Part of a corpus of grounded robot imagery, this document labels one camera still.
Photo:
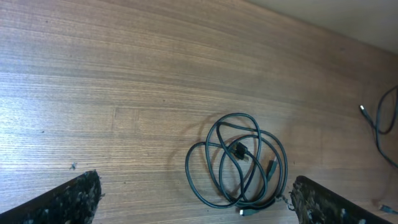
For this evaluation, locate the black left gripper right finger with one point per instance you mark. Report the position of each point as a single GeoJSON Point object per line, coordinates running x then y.
{"type": "Point", "coordinates": [314, 203]}

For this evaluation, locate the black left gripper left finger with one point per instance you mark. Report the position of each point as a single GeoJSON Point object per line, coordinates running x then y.
{"type": "Point", "coordinates": [75, 201]}

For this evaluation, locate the black usb cable gold plug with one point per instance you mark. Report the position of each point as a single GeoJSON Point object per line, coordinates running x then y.
{"type": "Point", "coordinates": [375, 124]}

